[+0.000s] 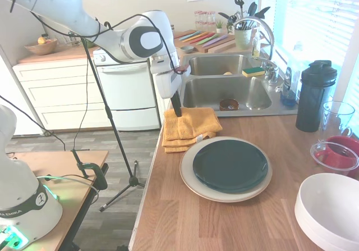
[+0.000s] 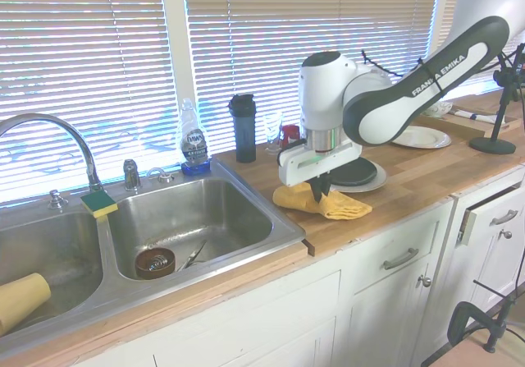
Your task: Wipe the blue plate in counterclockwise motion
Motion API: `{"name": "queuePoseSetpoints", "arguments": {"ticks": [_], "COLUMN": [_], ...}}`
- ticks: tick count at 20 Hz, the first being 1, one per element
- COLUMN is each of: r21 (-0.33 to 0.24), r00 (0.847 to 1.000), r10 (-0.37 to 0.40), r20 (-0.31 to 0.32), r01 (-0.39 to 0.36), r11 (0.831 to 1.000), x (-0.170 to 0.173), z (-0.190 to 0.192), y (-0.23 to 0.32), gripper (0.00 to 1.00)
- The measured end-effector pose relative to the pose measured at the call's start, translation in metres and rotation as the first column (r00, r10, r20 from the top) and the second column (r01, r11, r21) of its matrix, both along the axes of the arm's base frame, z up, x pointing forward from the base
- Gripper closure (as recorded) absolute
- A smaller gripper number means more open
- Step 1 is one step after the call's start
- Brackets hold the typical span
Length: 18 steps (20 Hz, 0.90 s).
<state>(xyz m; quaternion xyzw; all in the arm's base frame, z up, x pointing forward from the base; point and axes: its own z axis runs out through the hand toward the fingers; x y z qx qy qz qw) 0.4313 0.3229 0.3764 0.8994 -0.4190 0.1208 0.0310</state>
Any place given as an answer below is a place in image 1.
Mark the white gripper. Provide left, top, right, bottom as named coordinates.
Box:
left=150, top=54, right=183, bottom=118

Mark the clear dish soap bottle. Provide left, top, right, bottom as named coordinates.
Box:
left=281, top=42, right=305, bottom=107

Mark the black slotted spoon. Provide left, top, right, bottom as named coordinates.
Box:
left=234, top=0, right=245, bottom=21

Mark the white drawer cabinet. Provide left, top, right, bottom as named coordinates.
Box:
left=12, top=57, right=98, bottom=136

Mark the dark C-clamp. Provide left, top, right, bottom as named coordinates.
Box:
left=71, top=148, right=109, bottom=190

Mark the blue knife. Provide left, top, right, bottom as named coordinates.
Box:
left=179, top=31, right=199, bottom=41

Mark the large beige plate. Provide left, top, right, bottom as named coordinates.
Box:
left=179, top=136, right=273, bottom=203

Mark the white counter cabinet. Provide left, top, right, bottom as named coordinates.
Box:
left=155, top=93, right=169, bottom=130

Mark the yellow green sponge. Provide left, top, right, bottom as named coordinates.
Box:
left=242, top=67, right=266, bottom=78

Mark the black shaker bottle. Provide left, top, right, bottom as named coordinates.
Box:
left=294, top=60, right=338, bottom=133

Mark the brown bowl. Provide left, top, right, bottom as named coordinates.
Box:
left=219, top=98, right=240, bottom=112

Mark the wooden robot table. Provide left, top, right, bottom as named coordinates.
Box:
left=5, top=149, right=109, bottom=251

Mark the stainless steel double sink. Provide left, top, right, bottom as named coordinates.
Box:
left=179, top=51, right=298, bottom=118

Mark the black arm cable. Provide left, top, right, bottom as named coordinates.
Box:
left=10, top=0, right=182, bottom=74

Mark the clear yellow soap bottle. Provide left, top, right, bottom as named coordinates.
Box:
left=251, top=28, right=261, bottom=60

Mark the chrome gooseneck faucet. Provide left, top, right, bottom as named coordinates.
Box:
left=234, top=16, right=275, bottom=66

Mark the yellow towel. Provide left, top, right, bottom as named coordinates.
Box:
left=162, top=107, right=223, bottom=154

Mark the yellow knife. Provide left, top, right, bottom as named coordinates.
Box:
left=182, top=31, right=205, bottom=42

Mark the pale green utensil crock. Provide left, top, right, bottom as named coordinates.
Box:
left=234, top=28, right=252, bottom=50

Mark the thin black cable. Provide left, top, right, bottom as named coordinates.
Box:
left=0, top=94, right=67, bottom=152
left=72, top=36, right=90, bottom=150

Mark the white bowl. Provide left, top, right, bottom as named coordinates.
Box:
left=298, top=173, right=359, bottom=243
left=294, top=199, right=359, bottom=251

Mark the black spatula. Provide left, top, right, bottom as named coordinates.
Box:
left=246, top=1, right=258, bottom=22

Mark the green knife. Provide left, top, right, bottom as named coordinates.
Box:
left=196, top=33, right=217, bottom=45

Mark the dark blue plate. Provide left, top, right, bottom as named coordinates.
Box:
left=192, top=139, right=269, bottom=194

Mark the wooden fruit bowl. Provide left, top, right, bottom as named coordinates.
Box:
left=24, top=39, right=58, bottom=56

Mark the black tripod stand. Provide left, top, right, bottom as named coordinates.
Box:
left=68, top=31, right=147, bottom=213

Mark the wooden cutting board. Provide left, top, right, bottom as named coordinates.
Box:
left=178, top=31, right=236, bottom=54

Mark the clear glass goblet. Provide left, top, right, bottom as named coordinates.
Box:
left=318, top=101, right=356, bottom=150

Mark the white oven range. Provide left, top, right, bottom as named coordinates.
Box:
left=93, top=46, right=158, bottom=131

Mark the chrome faucet handle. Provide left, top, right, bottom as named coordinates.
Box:
left=265, top=61, right=280, bottom=84

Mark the clear plastic container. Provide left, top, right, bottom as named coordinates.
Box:
left=310, top=139, right=359, bottom=176

